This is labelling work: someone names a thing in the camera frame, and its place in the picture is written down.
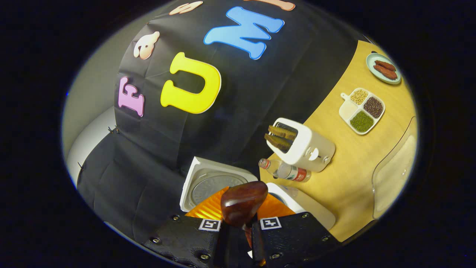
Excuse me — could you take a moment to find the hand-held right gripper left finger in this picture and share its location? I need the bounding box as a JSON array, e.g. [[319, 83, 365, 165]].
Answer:
[[143, 186, 231, 268]]

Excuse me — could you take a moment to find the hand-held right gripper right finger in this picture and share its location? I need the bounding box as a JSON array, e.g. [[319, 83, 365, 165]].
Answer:
[[247, 194, 341, 268]]

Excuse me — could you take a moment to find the clear plastic rice box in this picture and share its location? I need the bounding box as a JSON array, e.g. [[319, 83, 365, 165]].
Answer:
[[372, 116, 418, 219]]

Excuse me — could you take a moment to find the clear plastic water bottle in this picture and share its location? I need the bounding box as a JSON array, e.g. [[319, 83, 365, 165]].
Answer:
[[258, 158, 312, 183]]

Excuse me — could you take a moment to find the white toaster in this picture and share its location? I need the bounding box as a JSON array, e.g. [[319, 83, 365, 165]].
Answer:
[[267, 118, 336, 172]]

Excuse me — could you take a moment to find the brown toast slice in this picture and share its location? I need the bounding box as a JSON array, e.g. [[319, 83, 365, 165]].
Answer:
[[268, 125, 298, 141], [264, 133, 292, 152]]

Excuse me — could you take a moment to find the green mung beans pile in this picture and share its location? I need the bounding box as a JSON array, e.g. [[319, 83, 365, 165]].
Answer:
[[350, 111, 374, 133]]

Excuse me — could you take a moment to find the white divided grain dish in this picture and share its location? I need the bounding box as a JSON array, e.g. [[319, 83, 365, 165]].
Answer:
[[338, 87, 386, 135]]

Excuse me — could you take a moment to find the black backdrop cloth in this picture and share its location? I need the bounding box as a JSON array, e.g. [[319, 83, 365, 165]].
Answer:
[[76, 0, 369, 242]]

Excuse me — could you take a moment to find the dark red beans pile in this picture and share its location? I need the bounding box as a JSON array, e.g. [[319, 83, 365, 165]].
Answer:
[[363, 97, 383, 119]]

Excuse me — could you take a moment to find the yellow soybeans pile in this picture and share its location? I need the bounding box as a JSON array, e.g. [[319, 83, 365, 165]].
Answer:
[[350, 89, 369, 105]]

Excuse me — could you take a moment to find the brown meat slice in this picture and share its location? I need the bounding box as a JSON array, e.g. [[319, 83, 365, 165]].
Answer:
[[375, 60, 397, 72], [373, 64, 398, 80]]

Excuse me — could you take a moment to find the pale green plate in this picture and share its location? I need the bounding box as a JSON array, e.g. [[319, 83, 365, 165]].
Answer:
[[366, 52, 402, 85]]

